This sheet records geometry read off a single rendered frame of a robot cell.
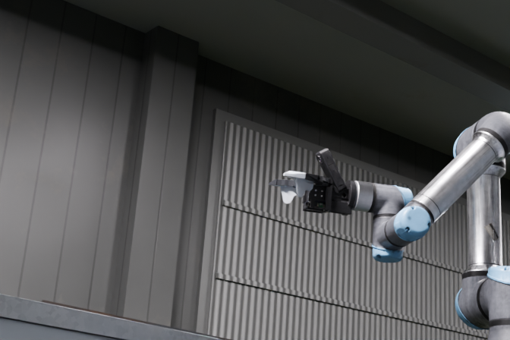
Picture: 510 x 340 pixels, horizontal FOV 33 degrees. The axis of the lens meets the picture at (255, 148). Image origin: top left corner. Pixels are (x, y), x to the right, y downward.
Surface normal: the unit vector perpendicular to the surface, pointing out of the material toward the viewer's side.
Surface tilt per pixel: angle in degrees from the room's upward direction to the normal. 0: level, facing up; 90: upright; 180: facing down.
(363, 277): 90
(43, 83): 90
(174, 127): 90
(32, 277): 90
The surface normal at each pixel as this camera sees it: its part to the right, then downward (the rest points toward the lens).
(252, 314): 0.62, -0.22
